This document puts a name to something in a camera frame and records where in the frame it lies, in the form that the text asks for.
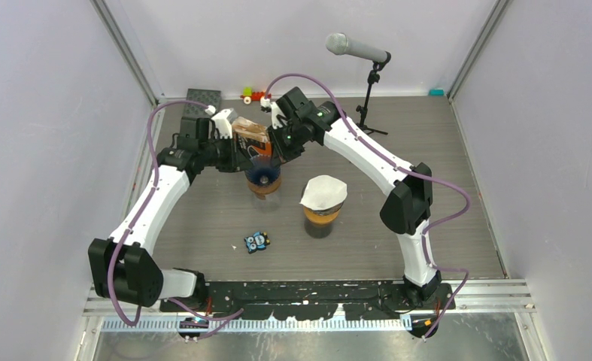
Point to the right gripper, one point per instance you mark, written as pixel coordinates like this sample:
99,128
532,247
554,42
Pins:
281,153

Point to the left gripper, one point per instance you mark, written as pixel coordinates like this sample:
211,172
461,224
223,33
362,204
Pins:
233,164

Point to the orange coffee filter bag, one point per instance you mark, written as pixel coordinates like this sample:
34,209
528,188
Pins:
252,137

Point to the blue ribbed dripper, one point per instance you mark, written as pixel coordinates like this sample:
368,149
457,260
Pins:
262,173

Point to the white paper coffee filter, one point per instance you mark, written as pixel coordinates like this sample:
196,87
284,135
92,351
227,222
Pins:
323,192

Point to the dark glass carafe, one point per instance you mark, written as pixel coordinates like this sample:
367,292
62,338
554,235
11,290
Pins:
318,231

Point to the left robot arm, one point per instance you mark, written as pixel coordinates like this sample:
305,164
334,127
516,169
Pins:
122,265

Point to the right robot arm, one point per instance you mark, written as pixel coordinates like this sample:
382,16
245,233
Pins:
296,120

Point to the dark grey studded plate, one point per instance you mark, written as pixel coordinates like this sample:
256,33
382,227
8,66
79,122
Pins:
204,96

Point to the toy train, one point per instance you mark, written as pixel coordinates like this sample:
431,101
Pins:
249,95

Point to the blue owl toy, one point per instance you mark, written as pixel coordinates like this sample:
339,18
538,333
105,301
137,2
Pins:
256,242

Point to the black microphone tripod stand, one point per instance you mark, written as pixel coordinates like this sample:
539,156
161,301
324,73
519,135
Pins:
363,110

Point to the grey microphone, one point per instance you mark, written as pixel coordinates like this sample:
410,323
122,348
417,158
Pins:
340,44

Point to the teal block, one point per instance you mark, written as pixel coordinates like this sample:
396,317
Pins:
436,92

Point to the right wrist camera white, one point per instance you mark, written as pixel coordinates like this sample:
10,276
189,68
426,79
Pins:
277,116

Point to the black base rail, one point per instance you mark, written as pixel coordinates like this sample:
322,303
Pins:
311,300

